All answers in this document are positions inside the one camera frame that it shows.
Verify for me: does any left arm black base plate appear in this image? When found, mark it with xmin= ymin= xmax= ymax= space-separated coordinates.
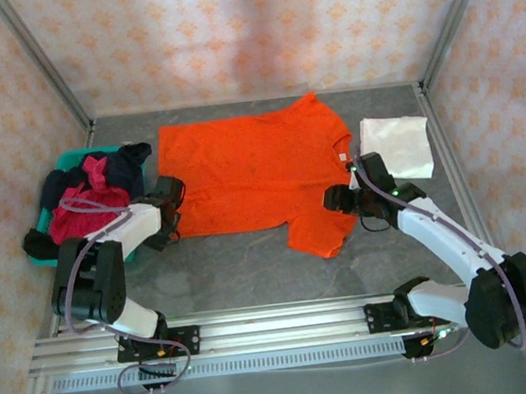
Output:
xmin=114 ymin=324 xmax=203 ymax=366

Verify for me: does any teal plastic basket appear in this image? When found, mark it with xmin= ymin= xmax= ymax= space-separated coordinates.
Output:
xmin=25 ymin=142 xmax=161 ymax=274

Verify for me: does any navy blue t-shirt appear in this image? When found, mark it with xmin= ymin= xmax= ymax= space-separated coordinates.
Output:
xmin=39 ymin=165 xmax=87 ymax=212
xmin=99 ymin=141 xmax=159 ymax=204

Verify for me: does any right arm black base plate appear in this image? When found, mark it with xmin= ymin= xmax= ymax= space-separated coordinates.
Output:
xmin=363 ymin=293 xmax=454 ymax=337

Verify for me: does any aluminium frame post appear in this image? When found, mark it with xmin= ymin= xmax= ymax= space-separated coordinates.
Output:
xmin=410 ymin=0 xmax=512 ymax=93
xmin=0 ymin=0 xmax=94 ymax=142

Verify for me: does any white folded t-shirt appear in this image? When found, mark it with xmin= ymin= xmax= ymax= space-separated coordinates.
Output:
xmin=356 ymin=110 xmax=436 ymax=186

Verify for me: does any red t-shirt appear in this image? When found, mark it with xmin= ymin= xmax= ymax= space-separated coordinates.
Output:
xmin=42 ymin=150 xmax=138 ymax=246

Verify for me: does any orange t-shirt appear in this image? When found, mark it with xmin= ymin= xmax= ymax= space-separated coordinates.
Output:
xmin=152 ymin=88 xmax=366 ymax=278

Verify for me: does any black t-shirt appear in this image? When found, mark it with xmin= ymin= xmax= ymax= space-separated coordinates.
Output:
xmin=22 ymin=225 xmax=62 ymax=263

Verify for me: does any aluminium mounting rail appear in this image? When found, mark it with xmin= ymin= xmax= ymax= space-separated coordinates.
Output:
xmin=25 ymin=277 xmax=526 ymax=377

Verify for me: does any slotted grey cable duct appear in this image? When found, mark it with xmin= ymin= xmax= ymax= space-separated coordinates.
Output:
xmin=50 ymin=336 xmax=409 ymax=394

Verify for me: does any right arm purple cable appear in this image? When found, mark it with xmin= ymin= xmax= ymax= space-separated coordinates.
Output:
xmin=352 ymin=138 xmax=526 ymax=368

